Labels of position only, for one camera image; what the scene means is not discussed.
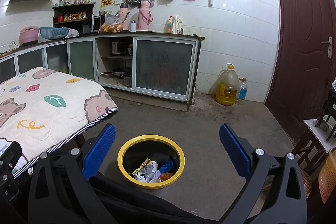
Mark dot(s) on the orange plastic basket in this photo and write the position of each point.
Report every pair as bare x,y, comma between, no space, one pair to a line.
328,179

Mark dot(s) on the row of red spice bottles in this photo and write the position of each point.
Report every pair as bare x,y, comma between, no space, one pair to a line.
73,16

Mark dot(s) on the yellow rimmed bin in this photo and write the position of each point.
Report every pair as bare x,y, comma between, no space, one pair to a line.
151,137

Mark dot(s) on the blue bag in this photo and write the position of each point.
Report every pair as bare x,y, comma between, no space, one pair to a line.
166,165

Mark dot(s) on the pink thermos with dark cap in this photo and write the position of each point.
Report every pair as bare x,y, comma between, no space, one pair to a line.
123,16

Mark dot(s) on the large cooking oil jug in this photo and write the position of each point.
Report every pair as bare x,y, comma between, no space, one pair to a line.
225,92

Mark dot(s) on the yellow snack wrapper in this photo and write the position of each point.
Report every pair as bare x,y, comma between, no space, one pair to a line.
141,166

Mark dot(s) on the yellow dish soap bottle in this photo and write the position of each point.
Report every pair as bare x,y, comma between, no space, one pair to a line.
169,27

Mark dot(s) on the steel pot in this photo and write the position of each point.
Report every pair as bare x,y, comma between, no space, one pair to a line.
128,81

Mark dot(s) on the white bottle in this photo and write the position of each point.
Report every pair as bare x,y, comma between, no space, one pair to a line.
133,26

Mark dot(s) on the plastic bag of buns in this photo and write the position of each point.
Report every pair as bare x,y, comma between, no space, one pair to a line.
111,27

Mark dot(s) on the dark metal machine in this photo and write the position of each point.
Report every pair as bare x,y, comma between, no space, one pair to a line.
330,108

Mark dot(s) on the small side table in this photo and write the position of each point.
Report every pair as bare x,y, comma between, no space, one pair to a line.
315,134

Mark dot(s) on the white rag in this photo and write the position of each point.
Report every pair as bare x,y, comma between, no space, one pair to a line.
177,22

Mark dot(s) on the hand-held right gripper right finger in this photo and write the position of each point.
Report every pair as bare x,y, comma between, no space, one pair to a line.
233,150

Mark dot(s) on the pink pot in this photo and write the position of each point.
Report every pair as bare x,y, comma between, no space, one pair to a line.
29,35

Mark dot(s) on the white paper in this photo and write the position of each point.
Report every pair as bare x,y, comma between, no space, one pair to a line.
140,178

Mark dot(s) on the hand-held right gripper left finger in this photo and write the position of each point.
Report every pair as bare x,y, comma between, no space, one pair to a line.
101,150

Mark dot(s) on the dark spice shelf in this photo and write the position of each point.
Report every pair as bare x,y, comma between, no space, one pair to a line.
76,26

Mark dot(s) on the frying pan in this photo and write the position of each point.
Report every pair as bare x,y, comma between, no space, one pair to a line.
119,72

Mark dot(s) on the white paper cup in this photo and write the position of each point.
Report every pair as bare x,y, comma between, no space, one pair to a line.
154,166

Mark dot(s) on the microwave oven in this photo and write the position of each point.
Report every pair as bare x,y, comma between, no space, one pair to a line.
96,24

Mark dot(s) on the brown wooden door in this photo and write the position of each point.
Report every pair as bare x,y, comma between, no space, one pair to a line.
302,43

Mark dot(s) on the printed blanket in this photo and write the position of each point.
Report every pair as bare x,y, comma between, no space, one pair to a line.
52,119

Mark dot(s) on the orange plastic wrapper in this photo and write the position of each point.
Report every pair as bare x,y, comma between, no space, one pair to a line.
167,176

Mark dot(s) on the plastic water bottle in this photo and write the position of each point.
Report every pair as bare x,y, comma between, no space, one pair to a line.
242,94

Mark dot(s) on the person's black clothing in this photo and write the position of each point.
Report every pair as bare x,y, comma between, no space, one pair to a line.
118,203

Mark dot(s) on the blue plastic basket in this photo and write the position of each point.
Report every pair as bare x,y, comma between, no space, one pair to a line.
53,33

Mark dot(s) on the kitchen counter cabinet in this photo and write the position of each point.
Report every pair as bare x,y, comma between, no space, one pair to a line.
162,69

